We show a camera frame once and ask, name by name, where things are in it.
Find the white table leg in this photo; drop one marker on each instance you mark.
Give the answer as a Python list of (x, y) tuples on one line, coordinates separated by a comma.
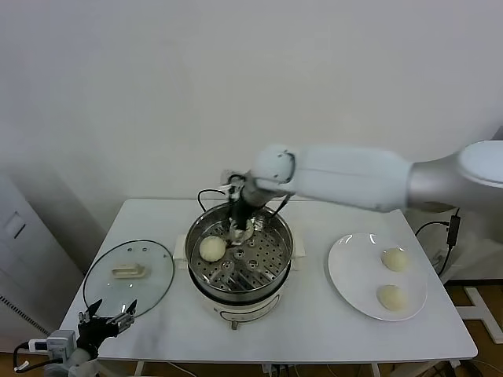
[(139, 369), (375, 369)]

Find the round glass pot lid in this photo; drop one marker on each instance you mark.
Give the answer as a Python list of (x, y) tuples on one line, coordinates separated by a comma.
[(149, 282)]

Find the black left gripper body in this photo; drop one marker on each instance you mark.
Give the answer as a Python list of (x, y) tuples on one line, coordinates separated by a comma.
[(96, 331)]

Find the cream electric cooker base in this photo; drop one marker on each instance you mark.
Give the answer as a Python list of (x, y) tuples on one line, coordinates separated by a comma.
[(243, 310)]

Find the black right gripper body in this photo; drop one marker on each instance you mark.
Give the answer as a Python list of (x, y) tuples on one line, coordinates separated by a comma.
[(238, 216)]

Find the black power adapter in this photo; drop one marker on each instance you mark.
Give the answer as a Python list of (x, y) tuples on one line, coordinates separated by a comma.
[(452, 229)]

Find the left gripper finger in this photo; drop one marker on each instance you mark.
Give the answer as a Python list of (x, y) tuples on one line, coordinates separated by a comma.
[(92, 310), (126, 317)]

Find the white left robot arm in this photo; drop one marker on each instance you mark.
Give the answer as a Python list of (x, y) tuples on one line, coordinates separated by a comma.
[(78, 361)]

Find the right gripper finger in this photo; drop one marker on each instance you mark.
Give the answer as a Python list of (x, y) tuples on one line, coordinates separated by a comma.
[(233, 239), (255, 225)]

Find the dark monitor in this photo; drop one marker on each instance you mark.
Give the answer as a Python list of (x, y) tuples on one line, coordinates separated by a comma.
[(498, 133)]

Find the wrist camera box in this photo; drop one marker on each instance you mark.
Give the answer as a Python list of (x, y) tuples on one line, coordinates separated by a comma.
[(232, 181), (57, 342)]

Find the perforated steel steamer basket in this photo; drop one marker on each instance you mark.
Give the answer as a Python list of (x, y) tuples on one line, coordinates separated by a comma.
[(267, 259)]

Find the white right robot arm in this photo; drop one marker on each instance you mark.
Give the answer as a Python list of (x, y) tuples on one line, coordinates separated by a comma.
[(353, 176)]

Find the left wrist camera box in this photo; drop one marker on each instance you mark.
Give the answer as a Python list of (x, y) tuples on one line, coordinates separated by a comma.
[(57, 342)]

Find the white desk base frame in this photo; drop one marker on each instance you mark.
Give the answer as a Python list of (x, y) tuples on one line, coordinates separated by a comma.
[(483, 318)]

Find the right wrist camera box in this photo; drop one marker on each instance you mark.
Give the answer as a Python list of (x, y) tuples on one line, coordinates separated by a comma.
[(232, 181)]

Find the white floor cabinet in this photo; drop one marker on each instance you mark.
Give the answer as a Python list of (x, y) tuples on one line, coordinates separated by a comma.
[(23, 267)]

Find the round white plate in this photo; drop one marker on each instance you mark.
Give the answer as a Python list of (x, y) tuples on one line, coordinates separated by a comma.
[(353, 282)]

